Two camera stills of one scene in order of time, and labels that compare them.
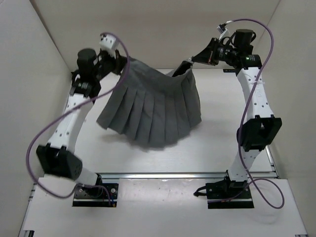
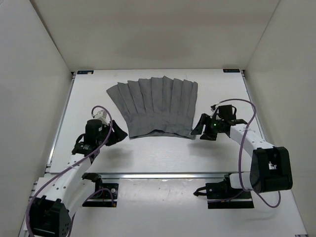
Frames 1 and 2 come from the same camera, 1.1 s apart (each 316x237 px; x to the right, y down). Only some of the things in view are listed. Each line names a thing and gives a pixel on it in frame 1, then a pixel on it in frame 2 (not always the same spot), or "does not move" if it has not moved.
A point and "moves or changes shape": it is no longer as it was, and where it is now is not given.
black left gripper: (121, 61) → (118, 135)
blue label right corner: (229, 70) does not move
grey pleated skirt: (151, 108) moves or changes shape
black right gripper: (210, 54) → (199, 129)
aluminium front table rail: (164, 175) does not move
